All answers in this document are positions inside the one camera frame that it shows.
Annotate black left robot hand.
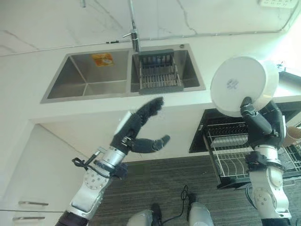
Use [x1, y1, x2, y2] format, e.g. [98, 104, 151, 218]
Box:
[110, 96, 171, 155]

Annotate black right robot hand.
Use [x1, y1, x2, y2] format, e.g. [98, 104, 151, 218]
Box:
[240, 96, 287, 151]

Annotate white round bowl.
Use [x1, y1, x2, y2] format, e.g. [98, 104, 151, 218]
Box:
[210, 55, 279, 118]

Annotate black built-in dishwasher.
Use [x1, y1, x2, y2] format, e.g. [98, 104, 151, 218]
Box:
[189, 100, 301, 190]

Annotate beige paper cup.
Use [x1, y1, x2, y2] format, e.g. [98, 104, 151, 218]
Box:
[282, 126, 301, 148]

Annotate grey sink drain basket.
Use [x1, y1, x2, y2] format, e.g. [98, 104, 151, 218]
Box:
[138, 48, 183, 95]

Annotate stainless steel double sink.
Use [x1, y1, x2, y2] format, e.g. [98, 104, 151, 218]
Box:
[40, 43, 206, 105]

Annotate orange sticker label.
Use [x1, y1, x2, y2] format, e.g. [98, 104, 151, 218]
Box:
[91, 53, 115, 67]

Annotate dark robot foot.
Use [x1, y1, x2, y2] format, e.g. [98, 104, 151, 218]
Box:
[150, 203, 163, 226]

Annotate silver left robot leg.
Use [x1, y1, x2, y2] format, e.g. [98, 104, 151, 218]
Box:
[127, 210, 154, 226]

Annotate silver robot leg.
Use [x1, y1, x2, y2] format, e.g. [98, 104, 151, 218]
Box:
[187, 202, 215, 226]
[127, 210, 154, 226]

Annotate chrome kitchen faucet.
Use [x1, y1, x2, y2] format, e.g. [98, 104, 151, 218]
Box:
[122, 0, 142, 53]

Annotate silver right robot leg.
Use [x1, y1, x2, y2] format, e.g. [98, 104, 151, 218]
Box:
[187, 202, 215, 226]

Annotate wire dishwasher rack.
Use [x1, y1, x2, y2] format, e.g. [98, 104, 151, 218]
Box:
[203, 122, 301, 186]

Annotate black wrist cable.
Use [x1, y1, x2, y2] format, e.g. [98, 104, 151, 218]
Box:
[71, 152, 111, 178]

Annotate black floor cable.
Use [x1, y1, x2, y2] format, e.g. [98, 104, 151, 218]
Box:
[162, 185, 198, 223]

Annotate silver drawer handle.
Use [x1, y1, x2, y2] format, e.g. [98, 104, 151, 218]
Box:
[12, 216, 46, 222]
[18, 201, 49, 207]

